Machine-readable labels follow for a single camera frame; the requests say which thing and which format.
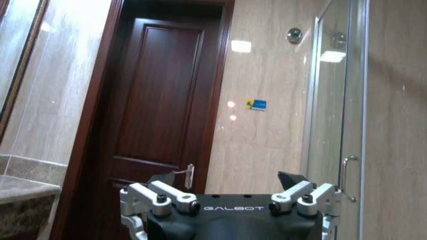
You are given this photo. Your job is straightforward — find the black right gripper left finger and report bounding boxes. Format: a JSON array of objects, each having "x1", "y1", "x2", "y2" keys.
[{"x1": 118, "y1": 173, "x2": 198, "y2": 240}]

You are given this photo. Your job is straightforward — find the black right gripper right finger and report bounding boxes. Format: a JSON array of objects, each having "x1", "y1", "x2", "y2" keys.
[{"x1": 268, "y1": 170, "x2": 342, "y2": 240}]

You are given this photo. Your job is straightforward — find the glass shower door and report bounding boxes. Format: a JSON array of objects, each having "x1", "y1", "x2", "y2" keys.
[{"x1": 301, "y1": 0, "x2": 372, "y2": 240}]

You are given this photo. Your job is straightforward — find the dark brown wooden door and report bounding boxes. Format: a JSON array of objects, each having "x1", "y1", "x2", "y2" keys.
[{"x1": 48, "y1": 0, "x2": 236, "y2": 240}]

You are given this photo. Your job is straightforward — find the marble vanity counter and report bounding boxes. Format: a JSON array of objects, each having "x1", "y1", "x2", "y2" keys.
[{"x1": 0, "y1": 153, "x2": 69, "y2": 240}]

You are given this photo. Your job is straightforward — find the gold framed mirror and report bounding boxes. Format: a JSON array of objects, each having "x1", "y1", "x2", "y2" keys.
[{"x1": 0, "y1": 0, "x2": 50, "y2": 141}]

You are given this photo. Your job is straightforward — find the silver door handle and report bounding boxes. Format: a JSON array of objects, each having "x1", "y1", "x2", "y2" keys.
[{"x1": 168, "y1": 163, "x2": 194, "y2": 189}]

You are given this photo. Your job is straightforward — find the chrome shower door handle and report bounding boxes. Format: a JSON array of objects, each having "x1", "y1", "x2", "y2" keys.
[{"x1": 337, "y1": 154, "x2": 360, "y2": 203}]

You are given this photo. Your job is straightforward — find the yellow and blue wall sticker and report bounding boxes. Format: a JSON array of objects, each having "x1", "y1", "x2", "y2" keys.
[{"x1": 244, "y1": 97, "x2": 268, "y2": 112}]

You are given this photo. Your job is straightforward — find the round chrome wall fitting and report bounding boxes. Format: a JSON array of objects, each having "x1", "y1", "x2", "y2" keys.
[{"x1": 285, "y1": 27, "x2": 304, "y2": 44}]

